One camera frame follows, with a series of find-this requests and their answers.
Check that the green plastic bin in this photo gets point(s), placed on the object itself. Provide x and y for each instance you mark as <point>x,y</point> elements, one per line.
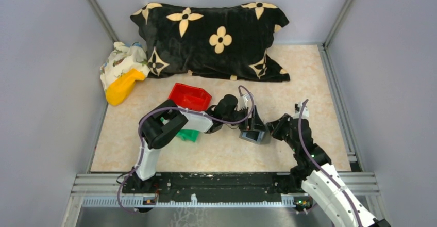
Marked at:
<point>187,135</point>

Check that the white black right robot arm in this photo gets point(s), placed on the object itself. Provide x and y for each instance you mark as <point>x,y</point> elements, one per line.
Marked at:
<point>315,175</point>

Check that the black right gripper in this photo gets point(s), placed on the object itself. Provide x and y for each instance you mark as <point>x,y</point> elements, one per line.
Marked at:
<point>274,127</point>

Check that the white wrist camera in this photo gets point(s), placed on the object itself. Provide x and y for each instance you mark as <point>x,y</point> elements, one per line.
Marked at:
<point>245,102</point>
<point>300,111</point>

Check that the aluminium frame rail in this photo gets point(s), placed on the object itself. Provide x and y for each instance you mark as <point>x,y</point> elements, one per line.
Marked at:
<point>102,189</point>

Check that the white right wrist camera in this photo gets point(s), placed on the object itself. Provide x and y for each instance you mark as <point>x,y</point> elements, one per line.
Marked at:
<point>300,111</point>

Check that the yellow and white cloth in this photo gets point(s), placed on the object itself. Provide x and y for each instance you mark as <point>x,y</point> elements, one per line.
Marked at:
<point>125,65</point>

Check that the red plastic bin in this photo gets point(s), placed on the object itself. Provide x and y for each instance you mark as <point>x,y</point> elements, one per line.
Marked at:
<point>193,98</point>

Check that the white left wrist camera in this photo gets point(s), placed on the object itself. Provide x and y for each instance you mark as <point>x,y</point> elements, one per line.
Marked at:
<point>245,102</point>

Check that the black floral pillow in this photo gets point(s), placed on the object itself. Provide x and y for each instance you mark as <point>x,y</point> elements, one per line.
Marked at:
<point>224,43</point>

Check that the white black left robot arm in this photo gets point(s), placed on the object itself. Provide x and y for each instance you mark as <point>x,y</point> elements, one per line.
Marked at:
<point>159,127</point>

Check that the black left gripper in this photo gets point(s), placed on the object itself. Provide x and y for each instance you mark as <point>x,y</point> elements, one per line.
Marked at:
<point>257,122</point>

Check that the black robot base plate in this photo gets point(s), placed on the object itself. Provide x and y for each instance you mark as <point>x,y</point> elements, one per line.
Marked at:
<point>184,187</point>

